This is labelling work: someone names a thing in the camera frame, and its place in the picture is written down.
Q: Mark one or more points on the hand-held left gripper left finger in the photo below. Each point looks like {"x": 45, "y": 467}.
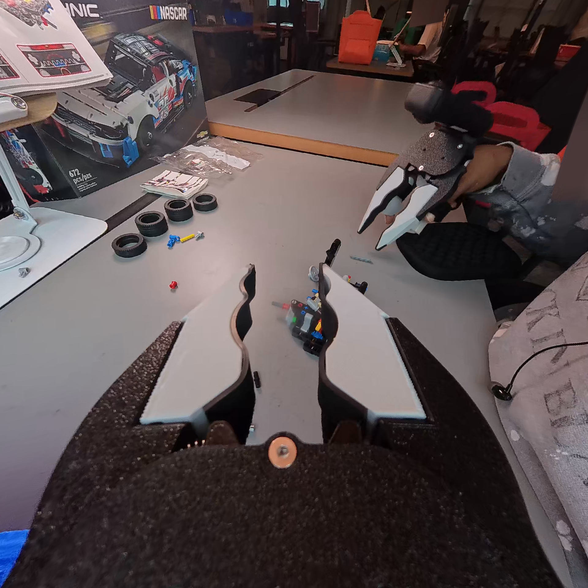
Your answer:
{"x": 197, "y": 363}

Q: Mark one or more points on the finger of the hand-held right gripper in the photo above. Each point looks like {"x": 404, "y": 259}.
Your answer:
{"x": 381, "y": 195}
{"x": 409, "y": 216}

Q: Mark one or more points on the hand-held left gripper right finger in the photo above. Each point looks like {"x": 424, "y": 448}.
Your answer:
{"x": 367, "y": 363}

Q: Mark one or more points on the grey toy brick axle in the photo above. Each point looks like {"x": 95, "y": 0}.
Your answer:
{"x": 360, "y": 259}

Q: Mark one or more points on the toy brick engine assembly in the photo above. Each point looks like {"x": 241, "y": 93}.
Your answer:
{"x": 305, "y": 321}

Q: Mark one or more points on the grey round toy brick piece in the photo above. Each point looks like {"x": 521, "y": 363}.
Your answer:
{"x": 313, "y": 273}

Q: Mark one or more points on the blue plastic bin with tag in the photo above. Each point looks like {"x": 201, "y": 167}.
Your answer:
{"x": 11, "y": 560}

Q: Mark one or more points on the person's right forearm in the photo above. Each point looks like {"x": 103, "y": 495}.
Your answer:
{"x": 523, "y": 197}

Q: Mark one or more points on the grey desk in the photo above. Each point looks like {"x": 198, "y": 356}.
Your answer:
{"x": 138, "y": 321}

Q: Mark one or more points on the person's right hand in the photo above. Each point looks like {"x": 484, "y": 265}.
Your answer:
{"x": 482, "y": 170}

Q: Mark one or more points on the light grey neighbouring table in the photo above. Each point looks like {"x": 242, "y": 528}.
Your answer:
{"x": 321, "y": 110}

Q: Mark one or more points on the blue toy brick connector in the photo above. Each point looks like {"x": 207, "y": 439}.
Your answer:
{"x": 172, "y": 241}

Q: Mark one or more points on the narrow black rubber tire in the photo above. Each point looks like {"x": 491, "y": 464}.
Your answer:
{"x": 212, "y": 205}
{"x": 140, "y": 248}

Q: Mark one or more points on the orange paper bag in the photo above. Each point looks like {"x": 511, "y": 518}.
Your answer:
{"x": 360, "y": 41}

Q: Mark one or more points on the wide black rubber tire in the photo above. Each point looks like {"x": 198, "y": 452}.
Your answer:
{"x": 187, "y": 213}
{"x": 160, "y": 227}

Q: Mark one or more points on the clear plastic bag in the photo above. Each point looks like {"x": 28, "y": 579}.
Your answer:
{"x": 216, "y": 156}

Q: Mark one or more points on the sticker sheet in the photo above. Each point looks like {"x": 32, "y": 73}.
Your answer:
{"x": 174, "y": 183}

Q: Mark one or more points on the person's grey printed sweatshirt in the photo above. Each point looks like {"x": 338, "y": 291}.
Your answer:
{"x": 551, "y": 459}

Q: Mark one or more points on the toy car set box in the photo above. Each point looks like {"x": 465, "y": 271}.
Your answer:
{"x": 138, "y": 92}

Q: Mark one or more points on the instruction booklet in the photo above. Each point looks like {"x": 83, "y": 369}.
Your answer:
{"x": 46, "y": 55}

